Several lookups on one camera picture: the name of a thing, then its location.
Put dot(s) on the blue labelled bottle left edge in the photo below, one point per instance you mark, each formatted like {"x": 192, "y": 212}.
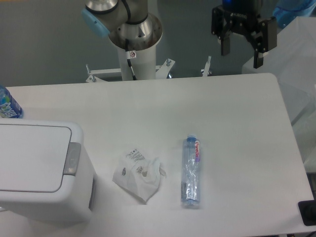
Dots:
{"x": 9, "y": 108}

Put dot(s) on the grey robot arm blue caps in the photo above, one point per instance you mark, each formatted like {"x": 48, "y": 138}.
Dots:
{"x": 105, "y": 16}

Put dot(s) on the clear plastic water bottle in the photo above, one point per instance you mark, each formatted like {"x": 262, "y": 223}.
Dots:
{"x": 191, "y": 171}

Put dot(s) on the white trash can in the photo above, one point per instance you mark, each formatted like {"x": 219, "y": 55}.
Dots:
{"x": 45, "y": 171}

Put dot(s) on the white side table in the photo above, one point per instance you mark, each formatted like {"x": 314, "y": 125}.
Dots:
{"x": 293, "y": 62}

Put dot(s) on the metal table clamp right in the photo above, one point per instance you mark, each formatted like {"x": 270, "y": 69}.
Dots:
{"x": 206, "y": 71}

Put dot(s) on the blue plastic bag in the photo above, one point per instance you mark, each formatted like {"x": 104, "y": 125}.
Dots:
{"x": 286, "y": 11}

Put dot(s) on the crumpled white plastic wrapper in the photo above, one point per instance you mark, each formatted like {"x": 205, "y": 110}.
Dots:
{"x": 139, "y": 173}

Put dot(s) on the black device at table edge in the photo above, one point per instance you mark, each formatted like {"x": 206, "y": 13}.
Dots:
{"x": 307, "y": 210}

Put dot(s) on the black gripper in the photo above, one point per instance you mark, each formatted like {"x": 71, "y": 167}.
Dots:
{"x": 242, "y": 17}

